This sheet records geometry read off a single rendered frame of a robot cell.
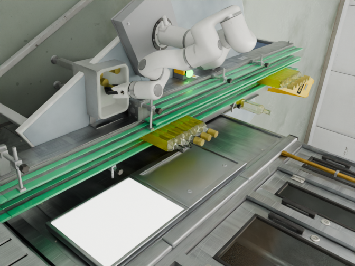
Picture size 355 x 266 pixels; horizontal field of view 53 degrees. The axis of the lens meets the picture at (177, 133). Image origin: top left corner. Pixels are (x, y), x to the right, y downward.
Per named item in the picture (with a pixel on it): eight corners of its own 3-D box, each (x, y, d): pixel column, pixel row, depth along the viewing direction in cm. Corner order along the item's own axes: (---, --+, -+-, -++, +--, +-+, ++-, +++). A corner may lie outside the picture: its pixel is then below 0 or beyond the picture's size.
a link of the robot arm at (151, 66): (197, 51, 137) (156, 69, 149) (176, 37, 128) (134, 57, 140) (198, 71, 135) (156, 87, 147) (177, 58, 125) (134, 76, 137)
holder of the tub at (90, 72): (87, 125, 161) (99, 130, 157) (83, 66, 149) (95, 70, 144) (115, 114, 173) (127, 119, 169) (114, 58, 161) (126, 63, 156)
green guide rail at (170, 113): (144, 120, 171) (156, 125, 166) (144, 118, 170) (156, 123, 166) (291, 56, 294) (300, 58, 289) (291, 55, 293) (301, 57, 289)
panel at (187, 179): (45, 228, 131) (106, 279, 113) (44, 222, 130) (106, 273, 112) (192, 143, 195) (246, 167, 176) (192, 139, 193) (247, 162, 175)
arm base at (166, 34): (149, 24, 162) (176, 29, 154) (166, 9, 168) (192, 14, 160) (158, 52, 173) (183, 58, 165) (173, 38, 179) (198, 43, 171)
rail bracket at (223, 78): (209, 78, 206) (229, 84, 199) (211, 66, 202) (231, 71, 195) (213, 76, 209) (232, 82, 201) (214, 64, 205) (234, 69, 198)
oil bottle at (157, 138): (137, 138, 172) (171, 154, 160) (137, 127, 169) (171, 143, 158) (145, 134, 176) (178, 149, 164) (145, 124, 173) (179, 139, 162)
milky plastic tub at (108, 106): (87, 114, 159) (100, 121, 154) (84, 66, 148) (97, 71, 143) (116, 104, 171) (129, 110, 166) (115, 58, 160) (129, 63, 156)
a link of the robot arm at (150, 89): (159, 59, 138) (174, 68, 145) (140, 60, 145) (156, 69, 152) (150, 96, 136) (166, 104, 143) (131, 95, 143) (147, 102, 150)
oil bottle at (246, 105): (232, 105, 240) (267, 117, 226) (233, 97, 238) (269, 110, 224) (236, 104, 244) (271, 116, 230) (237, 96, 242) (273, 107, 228)
